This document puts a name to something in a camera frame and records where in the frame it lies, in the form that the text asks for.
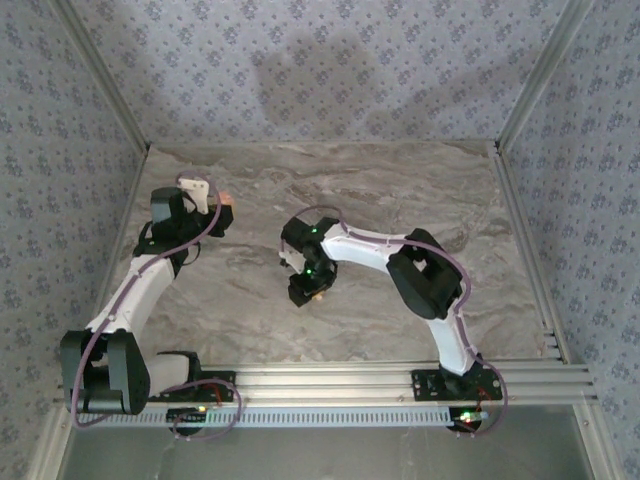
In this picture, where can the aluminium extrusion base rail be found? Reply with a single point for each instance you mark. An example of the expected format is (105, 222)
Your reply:
(320, 382)

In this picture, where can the black controller board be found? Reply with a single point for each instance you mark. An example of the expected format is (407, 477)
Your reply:
(187, 417)
(467, 419)

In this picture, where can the aluminium frame leg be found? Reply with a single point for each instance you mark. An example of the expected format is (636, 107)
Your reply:
(50, 445)
(597, 445)

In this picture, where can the grey metal panel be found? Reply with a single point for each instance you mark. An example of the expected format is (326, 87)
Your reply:
(320, 455)

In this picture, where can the aluminium frame post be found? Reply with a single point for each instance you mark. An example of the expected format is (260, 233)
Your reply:
(105, 75)
(541, 75)

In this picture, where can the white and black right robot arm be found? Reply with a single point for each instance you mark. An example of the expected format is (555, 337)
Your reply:
(360, 250)

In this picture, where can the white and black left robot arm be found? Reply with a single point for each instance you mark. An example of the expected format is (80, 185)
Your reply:
(135, 295)

